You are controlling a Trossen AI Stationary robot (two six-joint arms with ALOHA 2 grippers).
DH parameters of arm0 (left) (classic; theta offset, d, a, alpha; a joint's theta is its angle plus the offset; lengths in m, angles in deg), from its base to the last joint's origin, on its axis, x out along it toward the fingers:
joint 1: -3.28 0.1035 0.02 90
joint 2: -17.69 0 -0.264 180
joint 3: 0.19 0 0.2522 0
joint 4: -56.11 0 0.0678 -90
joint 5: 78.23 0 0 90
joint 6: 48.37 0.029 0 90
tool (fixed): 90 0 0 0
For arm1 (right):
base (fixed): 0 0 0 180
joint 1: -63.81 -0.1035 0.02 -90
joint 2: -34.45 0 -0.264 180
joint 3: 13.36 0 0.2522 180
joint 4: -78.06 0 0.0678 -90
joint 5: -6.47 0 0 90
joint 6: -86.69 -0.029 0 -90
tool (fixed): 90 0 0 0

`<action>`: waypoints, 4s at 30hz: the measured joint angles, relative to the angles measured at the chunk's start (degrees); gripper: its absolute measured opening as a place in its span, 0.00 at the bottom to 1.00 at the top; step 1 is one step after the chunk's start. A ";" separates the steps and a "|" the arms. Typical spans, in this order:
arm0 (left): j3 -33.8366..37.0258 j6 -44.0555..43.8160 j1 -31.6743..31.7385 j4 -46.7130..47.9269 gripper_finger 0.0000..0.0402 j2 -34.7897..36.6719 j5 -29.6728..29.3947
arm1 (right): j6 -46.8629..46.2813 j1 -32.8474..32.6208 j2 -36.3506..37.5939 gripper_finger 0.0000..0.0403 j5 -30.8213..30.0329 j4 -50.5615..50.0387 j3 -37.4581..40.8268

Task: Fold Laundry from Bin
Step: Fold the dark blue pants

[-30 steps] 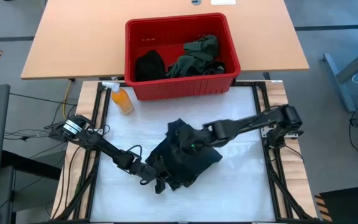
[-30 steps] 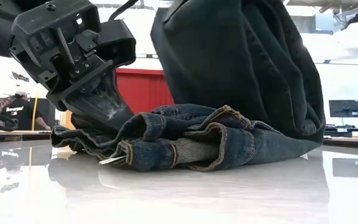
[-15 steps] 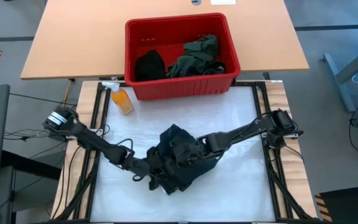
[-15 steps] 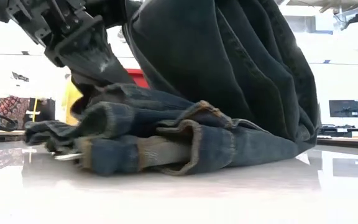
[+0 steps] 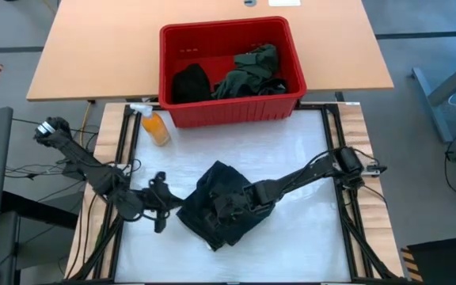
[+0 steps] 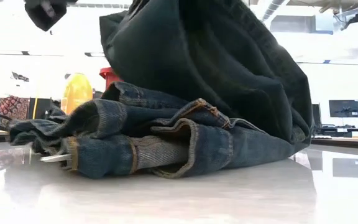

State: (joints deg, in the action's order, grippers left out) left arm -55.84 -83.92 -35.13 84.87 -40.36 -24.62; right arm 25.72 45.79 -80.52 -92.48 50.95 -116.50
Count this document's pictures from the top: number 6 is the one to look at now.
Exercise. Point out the dark office desk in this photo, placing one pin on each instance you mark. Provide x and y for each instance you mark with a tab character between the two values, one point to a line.
337	130

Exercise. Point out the orange spray bottle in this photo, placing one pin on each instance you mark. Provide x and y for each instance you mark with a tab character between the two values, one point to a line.
77	91

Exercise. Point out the black square box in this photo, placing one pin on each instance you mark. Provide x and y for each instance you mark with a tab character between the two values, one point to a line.
40	107

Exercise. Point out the blue denim jeans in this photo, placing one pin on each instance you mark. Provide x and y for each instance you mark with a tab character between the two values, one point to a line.
197	77

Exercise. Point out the red plastic bin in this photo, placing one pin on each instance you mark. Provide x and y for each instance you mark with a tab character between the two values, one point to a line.
110	77

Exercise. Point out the red patterned cloth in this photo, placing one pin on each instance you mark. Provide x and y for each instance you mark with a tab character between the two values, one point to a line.
12	107

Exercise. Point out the black computer monitor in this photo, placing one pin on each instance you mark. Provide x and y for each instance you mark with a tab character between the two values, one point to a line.
344	108
316	115

